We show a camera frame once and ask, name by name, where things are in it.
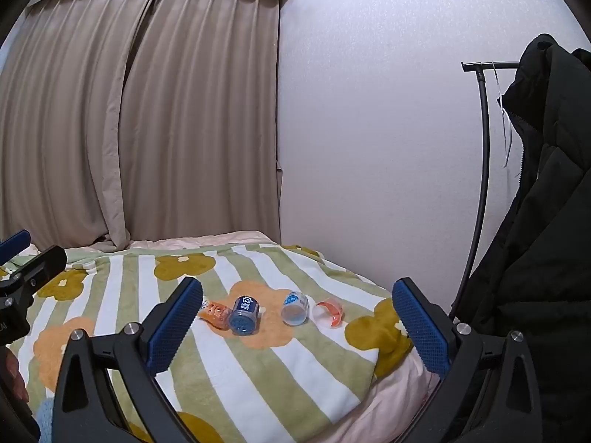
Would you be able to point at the light blue cloth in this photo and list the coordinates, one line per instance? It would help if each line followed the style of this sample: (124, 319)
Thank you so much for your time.
(44, 414)

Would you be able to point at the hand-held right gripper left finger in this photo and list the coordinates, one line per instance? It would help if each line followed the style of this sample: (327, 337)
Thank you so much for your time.
(174, 330)

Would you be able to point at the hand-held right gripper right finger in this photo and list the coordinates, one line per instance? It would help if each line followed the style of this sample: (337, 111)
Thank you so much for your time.
(422, 327)

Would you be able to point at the pale pink bed sheet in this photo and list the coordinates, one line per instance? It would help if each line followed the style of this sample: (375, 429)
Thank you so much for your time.
(401, 392)

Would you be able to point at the black coat rack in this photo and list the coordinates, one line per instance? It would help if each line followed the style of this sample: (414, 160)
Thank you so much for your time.
(485, 147)

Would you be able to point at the blue plastic cup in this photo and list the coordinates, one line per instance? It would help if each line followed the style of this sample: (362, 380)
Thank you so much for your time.
(243, 318)

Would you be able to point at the clear cup with orange label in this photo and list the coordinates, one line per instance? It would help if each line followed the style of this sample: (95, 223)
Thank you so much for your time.
(331, 314)

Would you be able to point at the black padded jacket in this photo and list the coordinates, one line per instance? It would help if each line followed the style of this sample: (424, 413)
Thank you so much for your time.
(549, 240)

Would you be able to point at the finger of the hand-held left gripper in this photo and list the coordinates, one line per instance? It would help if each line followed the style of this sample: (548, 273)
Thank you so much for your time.
(16, 241)
(44, 263)

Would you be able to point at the clear cup with blue label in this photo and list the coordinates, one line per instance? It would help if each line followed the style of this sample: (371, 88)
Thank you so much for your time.
(294, 310)

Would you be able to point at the person's left hand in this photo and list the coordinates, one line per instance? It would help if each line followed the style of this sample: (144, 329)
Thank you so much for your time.
(19, 385)

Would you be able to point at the beige curtain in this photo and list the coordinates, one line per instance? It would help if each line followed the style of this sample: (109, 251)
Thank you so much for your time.
(60, 124)
(203, 115)

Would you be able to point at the striped floral blanket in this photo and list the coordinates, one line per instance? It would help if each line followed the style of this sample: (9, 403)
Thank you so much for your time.
(258, 369)

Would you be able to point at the orange plastic cup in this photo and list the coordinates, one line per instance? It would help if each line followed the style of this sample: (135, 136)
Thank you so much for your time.
(216, 314)

